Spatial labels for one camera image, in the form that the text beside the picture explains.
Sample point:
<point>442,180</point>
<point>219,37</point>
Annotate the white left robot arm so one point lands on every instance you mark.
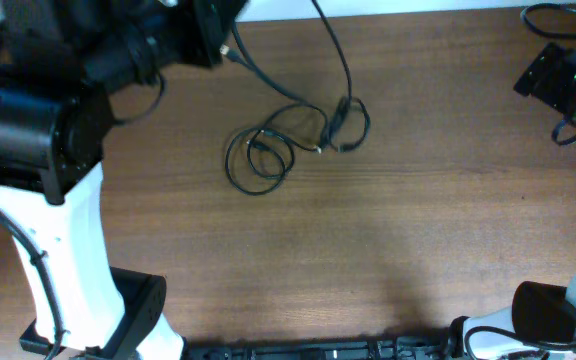
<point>60,61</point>

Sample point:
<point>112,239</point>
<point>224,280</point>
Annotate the black aluminium frame rail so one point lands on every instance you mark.
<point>402,348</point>

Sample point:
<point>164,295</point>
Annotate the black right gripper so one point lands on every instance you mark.
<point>550,71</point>

